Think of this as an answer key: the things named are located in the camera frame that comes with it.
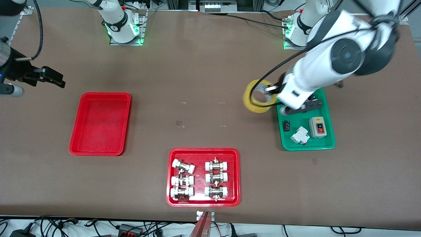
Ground black box with orange buttons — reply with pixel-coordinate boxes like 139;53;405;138
118;224;144;236

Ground green plastic tray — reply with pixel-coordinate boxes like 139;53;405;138
275;88;336;151

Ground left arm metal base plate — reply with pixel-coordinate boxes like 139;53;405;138
283;16;310;51

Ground aluminium profile frame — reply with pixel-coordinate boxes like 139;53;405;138
166;0;264;13

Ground white and metal pipe fitting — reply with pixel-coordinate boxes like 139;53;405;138
205;171;229;184
204;185;229;201
172;159;196;174
205;157;229;172
171;174;194;187
170;186;194;201

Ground black cable on table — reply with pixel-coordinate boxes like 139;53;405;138
226;11;294;29

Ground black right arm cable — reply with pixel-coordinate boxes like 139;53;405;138
15;0;44;62

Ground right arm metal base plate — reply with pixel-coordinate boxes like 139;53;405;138
110;10;147;46

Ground red plastic tray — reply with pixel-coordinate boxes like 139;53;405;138
166;148;241;207
69;92;132;156

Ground white circuit breaker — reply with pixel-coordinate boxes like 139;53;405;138
290;126;310;145

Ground grey push button switch box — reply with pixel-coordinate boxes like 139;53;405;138
309;117;328;138

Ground yellow tape roll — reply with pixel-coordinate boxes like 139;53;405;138
242;80;280;114

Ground black power adapter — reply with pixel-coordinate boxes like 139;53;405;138
10;228;35;237

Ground red metal bar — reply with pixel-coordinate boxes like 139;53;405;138
189;211;215;237

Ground aluminium corner bracket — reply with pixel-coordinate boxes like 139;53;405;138
9;6;34;41

